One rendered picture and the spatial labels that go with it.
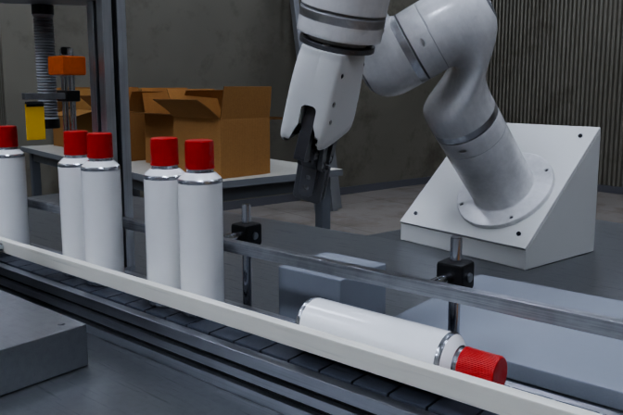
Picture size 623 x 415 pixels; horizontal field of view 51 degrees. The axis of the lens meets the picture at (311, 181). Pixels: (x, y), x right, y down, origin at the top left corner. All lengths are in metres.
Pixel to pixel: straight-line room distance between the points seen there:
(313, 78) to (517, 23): 8.05
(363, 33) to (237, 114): 2.12
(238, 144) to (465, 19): 1.80
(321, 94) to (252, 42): 5.82
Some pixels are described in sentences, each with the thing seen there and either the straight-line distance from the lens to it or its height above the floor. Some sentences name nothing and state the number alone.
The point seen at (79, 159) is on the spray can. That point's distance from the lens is 0.97.
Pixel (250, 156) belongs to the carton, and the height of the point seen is 0.86.
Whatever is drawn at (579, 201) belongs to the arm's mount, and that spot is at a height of 0.93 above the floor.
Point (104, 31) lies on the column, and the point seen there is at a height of 1.23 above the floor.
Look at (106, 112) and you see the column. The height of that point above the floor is 1.10.
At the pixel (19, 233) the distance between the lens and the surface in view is 1.16.
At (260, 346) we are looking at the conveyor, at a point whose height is 0.88.
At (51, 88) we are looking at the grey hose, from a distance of 1.23.
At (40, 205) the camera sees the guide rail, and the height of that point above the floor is 0.96.
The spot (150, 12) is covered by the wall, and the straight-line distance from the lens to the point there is 5.94.
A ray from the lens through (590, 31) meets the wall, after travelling 8.15.
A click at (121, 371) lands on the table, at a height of 0.83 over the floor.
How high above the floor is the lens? 1.14
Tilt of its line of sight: 8 degrees down
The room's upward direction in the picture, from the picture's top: straight up
